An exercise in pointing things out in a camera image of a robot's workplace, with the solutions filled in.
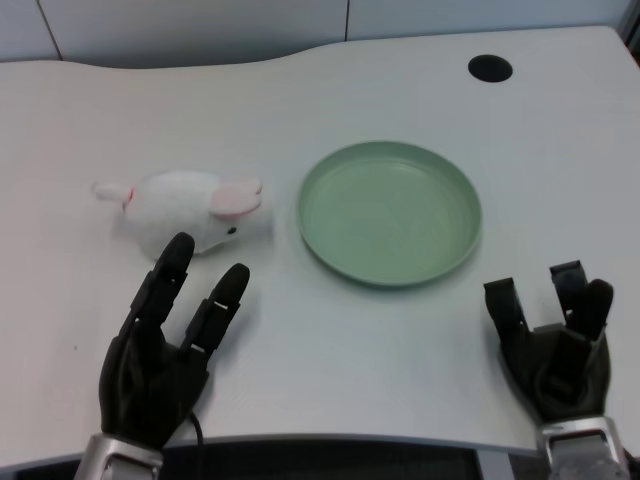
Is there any black table cable grommet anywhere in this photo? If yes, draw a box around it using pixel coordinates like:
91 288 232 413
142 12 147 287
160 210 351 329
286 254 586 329
467 54 515 84

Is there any white plush rabbit doll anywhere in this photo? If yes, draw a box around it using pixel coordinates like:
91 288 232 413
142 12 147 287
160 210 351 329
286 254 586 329
91 171 275 259

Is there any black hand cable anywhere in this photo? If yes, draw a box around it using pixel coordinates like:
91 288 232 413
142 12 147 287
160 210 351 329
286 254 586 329
187 412 205 447

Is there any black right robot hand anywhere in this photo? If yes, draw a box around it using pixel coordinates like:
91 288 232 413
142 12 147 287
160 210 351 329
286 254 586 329
482 259 615 426

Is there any green round plate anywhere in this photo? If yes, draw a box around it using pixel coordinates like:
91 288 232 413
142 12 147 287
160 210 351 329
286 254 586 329
296 140 483 290

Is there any black robot torso panel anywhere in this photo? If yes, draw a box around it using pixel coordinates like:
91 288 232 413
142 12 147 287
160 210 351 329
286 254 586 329
14 442 481 480

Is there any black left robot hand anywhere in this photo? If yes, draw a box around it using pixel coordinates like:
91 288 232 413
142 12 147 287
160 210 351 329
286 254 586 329
97 232 251 450

